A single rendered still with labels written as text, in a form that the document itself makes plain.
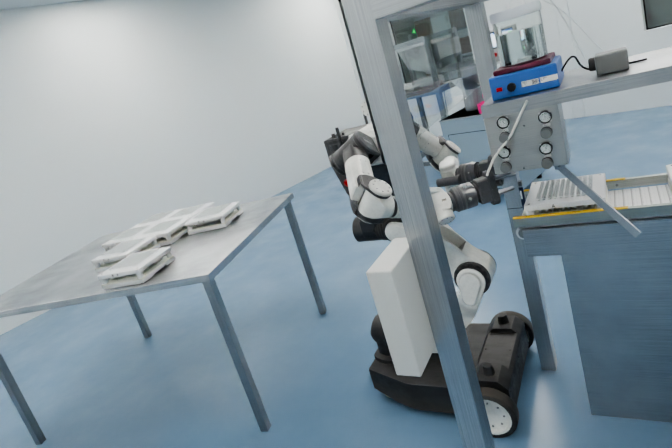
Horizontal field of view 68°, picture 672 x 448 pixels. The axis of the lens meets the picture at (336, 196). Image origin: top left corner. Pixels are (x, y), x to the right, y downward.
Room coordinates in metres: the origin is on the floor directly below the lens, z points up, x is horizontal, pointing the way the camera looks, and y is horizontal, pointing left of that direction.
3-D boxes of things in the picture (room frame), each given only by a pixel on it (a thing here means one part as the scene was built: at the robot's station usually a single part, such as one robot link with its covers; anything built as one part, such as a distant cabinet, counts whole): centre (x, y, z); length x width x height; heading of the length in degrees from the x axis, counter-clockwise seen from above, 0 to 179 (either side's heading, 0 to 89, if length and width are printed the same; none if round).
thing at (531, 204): (1.60, -0.76, 0.86); 0.25 x 0.24 x 0.02; 148
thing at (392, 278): (1.02, -0.08, 0.94); 0.17 x 0.06 x 0.26; 148
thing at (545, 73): (1.59, -0.70, 1.28); 0.21 x 0.20 x 0.09; 148
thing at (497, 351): (1.94, -0.25, 0.19); 0.64 x 0.52 x 0.33; 58
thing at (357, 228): (1.99, -0.17, 0.82); 0.28 x 0.13 x 0.18; 58
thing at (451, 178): (1.88, -0.47, 0.93); 0.11 x 0.11 x 0.11; 50
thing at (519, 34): (1.60, -0.71, 1.42); 0.15 x 0.15 x 0.19
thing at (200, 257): (2.73, 1.14, 0.81); 1.50 x 1.10 x 0.04; 71
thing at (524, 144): (1.53, -0.64, 1.11); 0.22 x 0.11 x 0.20; 58
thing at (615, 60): (1.46, -0.89, 1.27); 0.10 x 0.07 x 0.06; 58
